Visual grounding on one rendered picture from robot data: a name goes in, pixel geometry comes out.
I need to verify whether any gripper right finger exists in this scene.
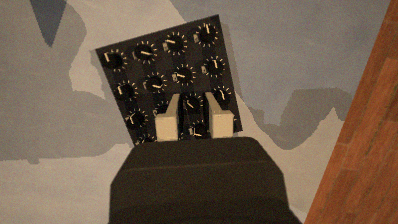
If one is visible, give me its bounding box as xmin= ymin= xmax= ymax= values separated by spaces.
xmin=203 ymin=92 xmax=233 ymax=138

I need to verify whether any black knob box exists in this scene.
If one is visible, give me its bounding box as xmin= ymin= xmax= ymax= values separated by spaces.
xmin=95 ymin=14 xmax=243 ymax=147

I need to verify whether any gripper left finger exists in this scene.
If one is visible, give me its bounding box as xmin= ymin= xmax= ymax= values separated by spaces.
xmin=155 ymin=94 xmax=184 ymax=142

